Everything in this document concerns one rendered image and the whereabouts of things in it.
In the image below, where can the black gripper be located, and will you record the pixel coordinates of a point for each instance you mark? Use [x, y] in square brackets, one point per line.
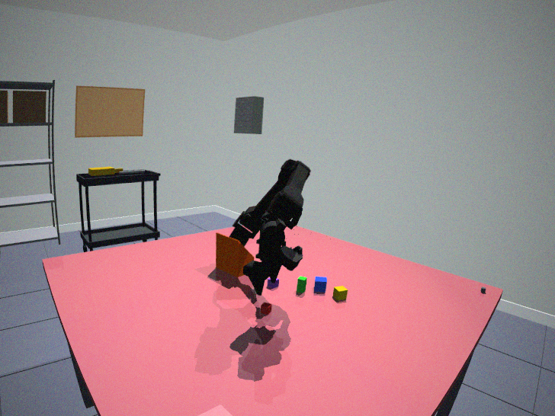
[258, 272]

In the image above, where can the yellow block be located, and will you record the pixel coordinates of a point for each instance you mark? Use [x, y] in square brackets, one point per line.
[340, 292]

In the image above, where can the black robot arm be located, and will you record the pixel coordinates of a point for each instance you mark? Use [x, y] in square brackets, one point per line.
[273, 213]

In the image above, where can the blue cube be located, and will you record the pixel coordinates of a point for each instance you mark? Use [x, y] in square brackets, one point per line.
[320, 284]

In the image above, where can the purple block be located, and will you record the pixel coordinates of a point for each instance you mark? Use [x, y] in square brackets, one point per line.
[272, 285]

